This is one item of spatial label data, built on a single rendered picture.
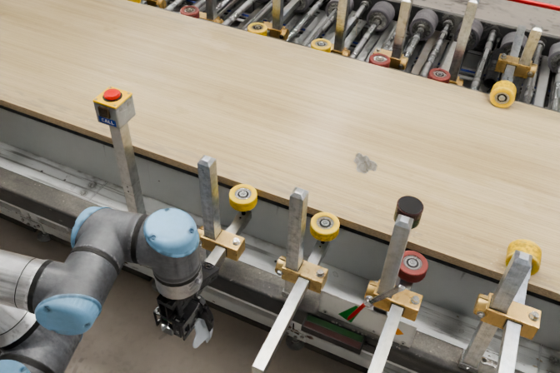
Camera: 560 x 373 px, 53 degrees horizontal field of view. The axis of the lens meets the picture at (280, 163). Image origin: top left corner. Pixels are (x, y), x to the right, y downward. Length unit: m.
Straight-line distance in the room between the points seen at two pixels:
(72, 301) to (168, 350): 1.44
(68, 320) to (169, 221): 0.23
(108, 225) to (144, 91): 1.05
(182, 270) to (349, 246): 0.78
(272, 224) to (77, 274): 0.92
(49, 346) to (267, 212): 0.72
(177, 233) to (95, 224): 0.15
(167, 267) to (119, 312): 1.49
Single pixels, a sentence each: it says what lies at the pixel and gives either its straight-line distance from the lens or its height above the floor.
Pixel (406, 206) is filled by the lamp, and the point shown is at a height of 1.14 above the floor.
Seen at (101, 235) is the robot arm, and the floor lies 1.30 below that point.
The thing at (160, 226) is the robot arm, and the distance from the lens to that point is 1.00.
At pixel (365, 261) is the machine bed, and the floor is 0.69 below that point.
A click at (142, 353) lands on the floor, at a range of 2.38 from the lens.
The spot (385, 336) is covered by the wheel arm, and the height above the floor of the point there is 0.86.
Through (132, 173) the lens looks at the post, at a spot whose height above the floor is 0.97.
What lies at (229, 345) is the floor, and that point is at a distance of 2.36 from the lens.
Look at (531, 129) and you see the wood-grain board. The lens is 2.04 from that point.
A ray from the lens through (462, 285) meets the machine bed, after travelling 1.69.
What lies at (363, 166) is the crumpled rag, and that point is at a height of 0.92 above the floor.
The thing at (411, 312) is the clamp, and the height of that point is 0.85.
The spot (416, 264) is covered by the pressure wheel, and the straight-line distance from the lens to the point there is 1.49.
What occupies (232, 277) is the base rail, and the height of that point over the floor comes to 0.70.
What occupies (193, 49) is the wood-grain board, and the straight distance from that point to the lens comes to 2.23.
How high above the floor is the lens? 2.05
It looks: 43 degrees down
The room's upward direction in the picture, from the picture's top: 2 degrees clockwise
